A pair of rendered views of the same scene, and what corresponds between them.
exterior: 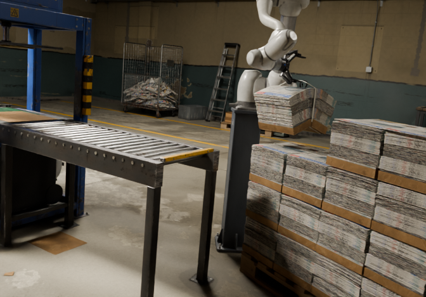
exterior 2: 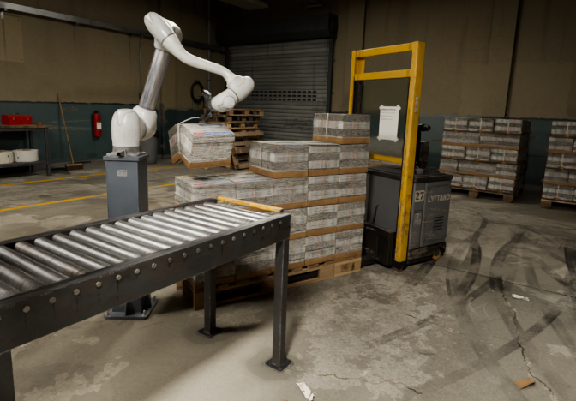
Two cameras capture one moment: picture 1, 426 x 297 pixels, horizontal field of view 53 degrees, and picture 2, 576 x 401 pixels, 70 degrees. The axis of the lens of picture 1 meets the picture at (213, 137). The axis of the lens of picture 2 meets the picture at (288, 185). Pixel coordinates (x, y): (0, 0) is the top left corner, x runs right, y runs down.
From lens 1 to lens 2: 2.91 m
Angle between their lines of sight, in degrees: 86
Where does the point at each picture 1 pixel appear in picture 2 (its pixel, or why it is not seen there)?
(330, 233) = not seen: hidden behind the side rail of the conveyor
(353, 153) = (292, 164)
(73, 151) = (201, 255)
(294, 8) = not seen: hidden behind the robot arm
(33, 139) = (115, 284)
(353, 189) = (293, 188)
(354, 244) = (300, 221)
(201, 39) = not seen: outside the picture
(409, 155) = (323, 156)
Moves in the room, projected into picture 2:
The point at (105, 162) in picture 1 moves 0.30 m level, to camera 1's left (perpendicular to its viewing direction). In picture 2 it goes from (244, 242) to (232, 268)
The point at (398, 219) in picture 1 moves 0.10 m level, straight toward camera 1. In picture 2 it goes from (321, 194) to (333, 195)
